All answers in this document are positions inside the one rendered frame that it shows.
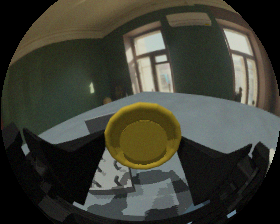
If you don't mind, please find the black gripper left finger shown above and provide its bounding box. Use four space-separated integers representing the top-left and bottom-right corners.
22 128 106 206

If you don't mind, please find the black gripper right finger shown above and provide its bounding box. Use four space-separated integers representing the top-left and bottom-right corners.
176 136 252 206

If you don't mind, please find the yellow plate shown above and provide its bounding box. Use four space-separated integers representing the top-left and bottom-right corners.
105 102 182 169

